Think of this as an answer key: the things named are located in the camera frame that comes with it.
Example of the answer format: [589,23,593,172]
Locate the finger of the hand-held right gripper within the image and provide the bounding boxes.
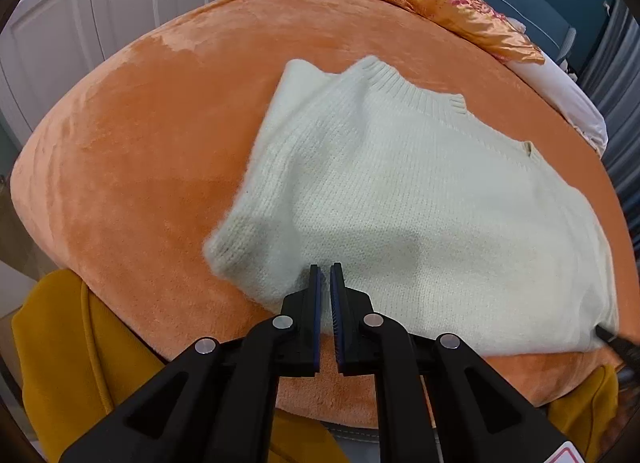
[595,325,640,374]

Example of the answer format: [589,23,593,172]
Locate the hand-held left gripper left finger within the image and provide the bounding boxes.
[59,264,322,463]

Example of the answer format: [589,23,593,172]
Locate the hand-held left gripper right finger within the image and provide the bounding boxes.
[330,263,571,463]

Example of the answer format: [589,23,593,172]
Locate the cream knit cardigan red buttons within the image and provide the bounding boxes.
[202,56,621,356]

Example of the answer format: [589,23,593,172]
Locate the grey bed base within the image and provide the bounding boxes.
[320,420,386,444]

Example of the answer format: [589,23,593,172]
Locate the orange plush blanket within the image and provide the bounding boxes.
[10,0,626,429]

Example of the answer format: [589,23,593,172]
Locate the grey curtain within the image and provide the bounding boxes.
[575,0,640,254]

